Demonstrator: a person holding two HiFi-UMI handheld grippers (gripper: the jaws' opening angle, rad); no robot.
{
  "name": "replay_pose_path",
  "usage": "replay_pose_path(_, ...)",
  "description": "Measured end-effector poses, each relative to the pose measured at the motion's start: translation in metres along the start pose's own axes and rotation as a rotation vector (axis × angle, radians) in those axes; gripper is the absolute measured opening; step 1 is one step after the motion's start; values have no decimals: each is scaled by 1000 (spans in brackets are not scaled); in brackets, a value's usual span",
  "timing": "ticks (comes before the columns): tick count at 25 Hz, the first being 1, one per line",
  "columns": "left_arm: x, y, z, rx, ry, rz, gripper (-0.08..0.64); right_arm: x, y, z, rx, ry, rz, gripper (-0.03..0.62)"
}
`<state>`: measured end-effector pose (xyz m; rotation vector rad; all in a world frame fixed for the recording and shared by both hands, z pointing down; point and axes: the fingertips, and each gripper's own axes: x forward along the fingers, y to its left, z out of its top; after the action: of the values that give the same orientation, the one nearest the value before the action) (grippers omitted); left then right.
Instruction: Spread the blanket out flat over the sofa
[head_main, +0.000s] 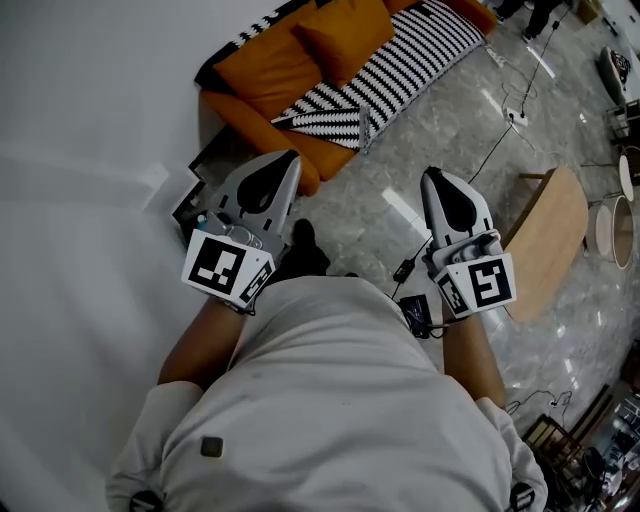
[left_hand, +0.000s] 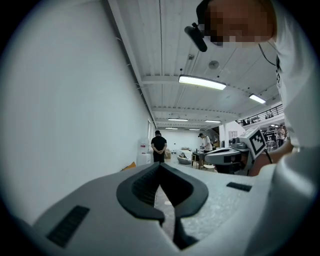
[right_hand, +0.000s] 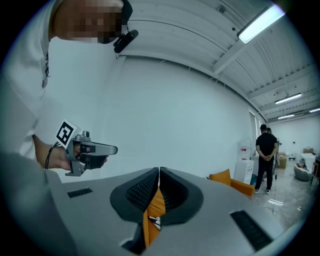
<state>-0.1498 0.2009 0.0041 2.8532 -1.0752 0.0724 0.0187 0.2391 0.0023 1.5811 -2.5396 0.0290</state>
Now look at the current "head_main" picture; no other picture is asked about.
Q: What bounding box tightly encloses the person's white shirt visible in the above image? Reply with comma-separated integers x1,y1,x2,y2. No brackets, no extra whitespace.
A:
104,277,549,512

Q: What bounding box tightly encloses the black waist device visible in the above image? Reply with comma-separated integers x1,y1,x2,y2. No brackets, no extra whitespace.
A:
399,294,434,340

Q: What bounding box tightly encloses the round white side table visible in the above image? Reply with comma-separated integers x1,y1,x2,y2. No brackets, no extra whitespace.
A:
617,153,640,201

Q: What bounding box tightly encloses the orange sofa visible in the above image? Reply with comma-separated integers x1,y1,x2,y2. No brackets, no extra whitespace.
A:
194,0,499,197

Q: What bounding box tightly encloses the orange sofa back cushion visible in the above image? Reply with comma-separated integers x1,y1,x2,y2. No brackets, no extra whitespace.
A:
213,29,321,121

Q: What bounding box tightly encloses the black metal chair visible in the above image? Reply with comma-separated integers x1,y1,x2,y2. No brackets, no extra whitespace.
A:
606,99,640,147

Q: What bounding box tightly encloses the black white striped blanket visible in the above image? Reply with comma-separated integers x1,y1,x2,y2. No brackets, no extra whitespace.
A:
271,0,487,154

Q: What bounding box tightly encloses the wooden coffee table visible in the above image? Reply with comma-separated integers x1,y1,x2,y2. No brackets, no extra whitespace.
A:
502,166,590,324

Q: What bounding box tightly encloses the orange throw pillow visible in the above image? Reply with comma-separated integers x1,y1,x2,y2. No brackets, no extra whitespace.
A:
292,0,396,89

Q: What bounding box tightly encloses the small round side table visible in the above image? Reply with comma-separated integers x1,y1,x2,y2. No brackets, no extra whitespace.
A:
593,203,615,254

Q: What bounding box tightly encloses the person's right forearm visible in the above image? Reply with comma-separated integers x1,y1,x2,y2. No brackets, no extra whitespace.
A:
439,313,507,409

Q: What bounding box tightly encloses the person's black trouser leg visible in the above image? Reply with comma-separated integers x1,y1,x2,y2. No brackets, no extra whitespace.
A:
277,218,332,281

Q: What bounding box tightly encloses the round wooden side table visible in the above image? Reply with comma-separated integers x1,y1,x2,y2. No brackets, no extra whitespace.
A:
610,194,639,271

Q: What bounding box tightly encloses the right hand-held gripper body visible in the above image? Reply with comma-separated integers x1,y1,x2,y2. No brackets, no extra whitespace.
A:
422,228,517,321

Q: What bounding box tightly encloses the person's left forearm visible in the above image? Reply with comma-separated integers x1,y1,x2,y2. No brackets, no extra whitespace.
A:
157,294,250,389

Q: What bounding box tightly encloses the black power cable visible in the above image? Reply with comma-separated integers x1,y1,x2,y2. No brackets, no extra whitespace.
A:
407,119,519,264

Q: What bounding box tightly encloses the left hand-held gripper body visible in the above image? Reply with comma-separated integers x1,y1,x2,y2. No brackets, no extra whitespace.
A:
180,197,291,309

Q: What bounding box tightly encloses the wooden chair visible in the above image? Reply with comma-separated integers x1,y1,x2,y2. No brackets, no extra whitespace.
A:
522,414,586,481

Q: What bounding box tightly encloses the black shoulder strap buckle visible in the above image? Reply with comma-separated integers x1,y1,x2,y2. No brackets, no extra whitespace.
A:
509,482,536,512
128,490,164,512

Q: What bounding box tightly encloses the grey armchair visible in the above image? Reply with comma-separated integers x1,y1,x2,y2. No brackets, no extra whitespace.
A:
597,45,634,106

